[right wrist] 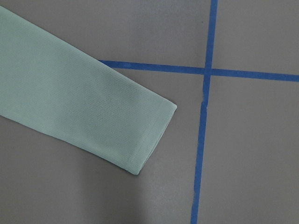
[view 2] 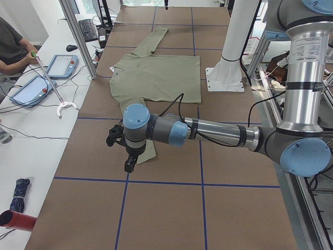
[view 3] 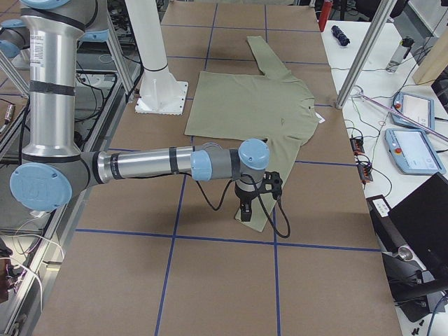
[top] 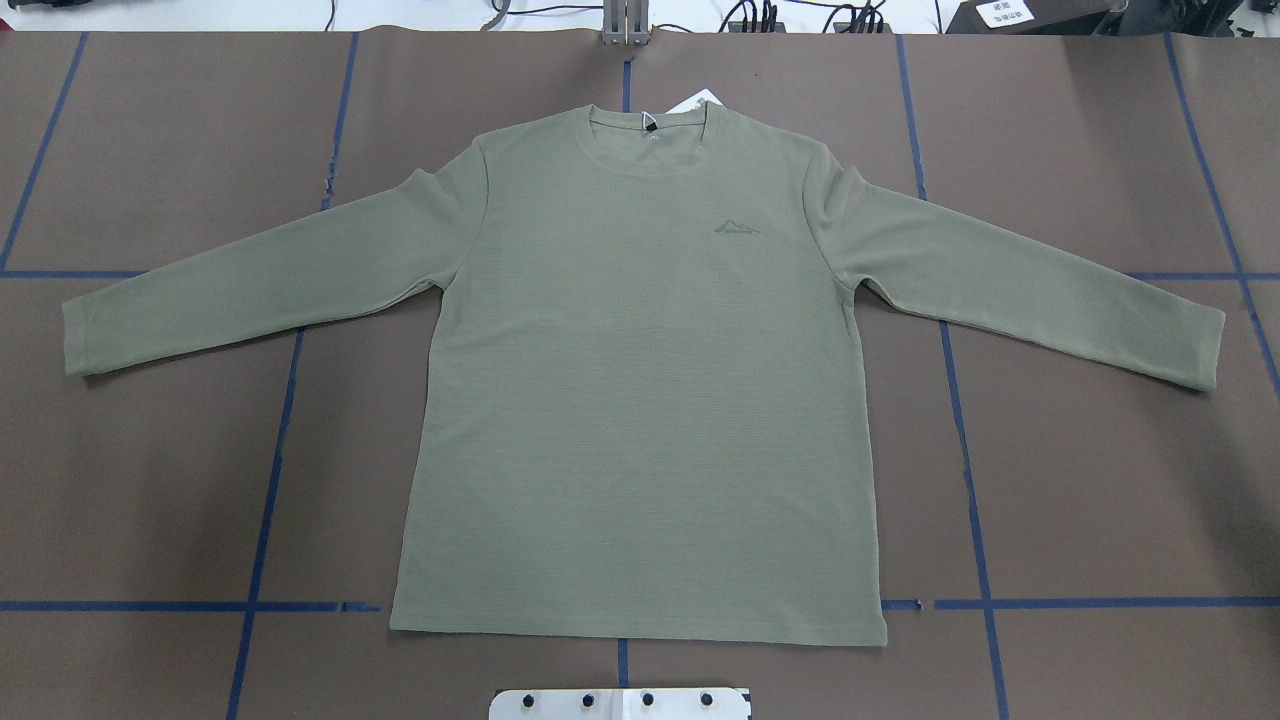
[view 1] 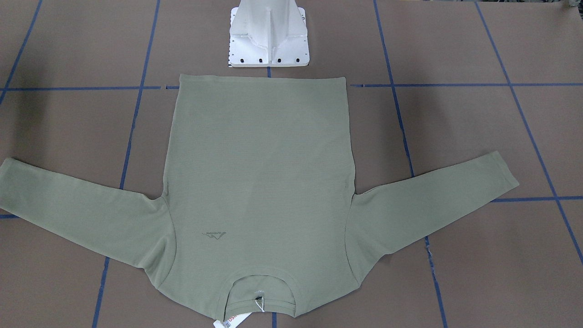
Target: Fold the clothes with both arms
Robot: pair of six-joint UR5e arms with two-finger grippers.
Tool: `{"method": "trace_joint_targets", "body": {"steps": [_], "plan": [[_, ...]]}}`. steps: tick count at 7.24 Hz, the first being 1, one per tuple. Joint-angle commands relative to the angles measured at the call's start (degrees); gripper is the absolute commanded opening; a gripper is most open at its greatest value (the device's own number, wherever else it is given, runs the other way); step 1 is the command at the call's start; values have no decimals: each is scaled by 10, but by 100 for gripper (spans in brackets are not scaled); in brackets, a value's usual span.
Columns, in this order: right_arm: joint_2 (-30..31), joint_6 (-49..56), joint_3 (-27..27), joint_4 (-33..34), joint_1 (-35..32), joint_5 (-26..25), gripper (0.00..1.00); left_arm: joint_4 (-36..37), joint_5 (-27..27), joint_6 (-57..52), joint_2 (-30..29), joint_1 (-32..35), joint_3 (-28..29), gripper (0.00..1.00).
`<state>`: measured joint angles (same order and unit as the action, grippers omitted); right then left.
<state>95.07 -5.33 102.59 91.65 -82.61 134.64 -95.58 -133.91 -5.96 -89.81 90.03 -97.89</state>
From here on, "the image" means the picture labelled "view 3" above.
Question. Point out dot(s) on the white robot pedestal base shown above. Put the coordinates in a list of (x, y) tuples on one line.
[(160, 92)]

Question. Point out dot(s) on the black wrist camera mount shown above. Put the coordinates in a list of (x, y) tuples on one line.
[(272, 184)]

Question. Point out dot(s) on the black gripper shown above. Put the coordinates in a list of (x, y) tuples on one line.
[(243, 198)]

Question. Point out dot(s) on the white price tag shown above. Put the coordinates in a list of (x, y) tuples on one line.
[(321, 119)]

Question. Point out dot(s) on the olive green long-sleeve shirt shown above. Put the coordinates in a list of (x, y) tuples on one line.
[(274, 106)]

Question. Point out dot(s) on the near blue teach pendant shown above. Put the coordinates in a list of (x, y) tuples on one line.
[(412, 152)]

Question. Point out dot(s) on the far blue teach pendant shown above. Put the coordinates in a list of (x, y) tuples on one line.
[(418, 108)]

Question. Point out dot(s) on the aluminium frame post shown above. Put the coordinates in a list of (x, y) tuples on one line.
[(379, 20)]

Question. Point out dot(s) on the orange black connector board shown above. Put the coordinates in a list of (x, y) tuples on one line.
[(357, 145)]

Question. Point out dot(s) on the black monitor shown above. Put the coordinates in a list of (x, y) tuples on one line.
[(421, 219)]

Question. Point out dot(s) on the clear water bottle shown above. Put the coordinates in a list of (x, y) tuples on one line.
[(400, 54)]

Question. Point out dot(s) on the long metal rod tool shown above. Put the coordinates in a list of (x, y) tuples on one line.
[(400, 119)]

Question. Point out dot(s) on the folded dark blue umbrella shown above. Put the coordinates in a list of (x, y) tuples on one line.
[(341, 37)]

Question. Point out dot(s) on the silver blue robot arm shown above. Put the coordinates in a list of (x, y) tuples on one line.
[(54, 170)]

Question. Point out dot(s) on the blue teach pendant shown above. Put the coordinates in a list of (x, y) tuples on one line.
[(418, 108), (412, 152)]

